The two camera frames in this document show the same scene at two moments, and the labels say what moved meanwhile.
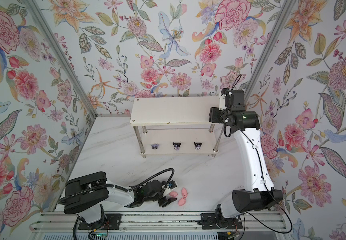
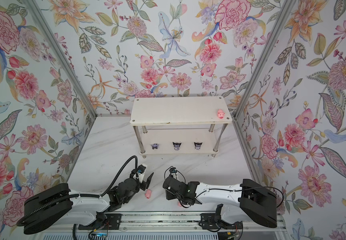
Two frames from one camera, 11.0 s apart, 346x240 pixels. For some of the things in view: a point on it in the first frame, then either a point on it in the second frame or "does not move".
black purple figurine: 197,145 does not move
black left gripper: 163,193 → 141,183
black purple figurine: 154,146 does not move
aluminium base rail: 191,222 does not move
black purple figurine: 176,146 does not move
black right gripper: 215,115 → 167,184
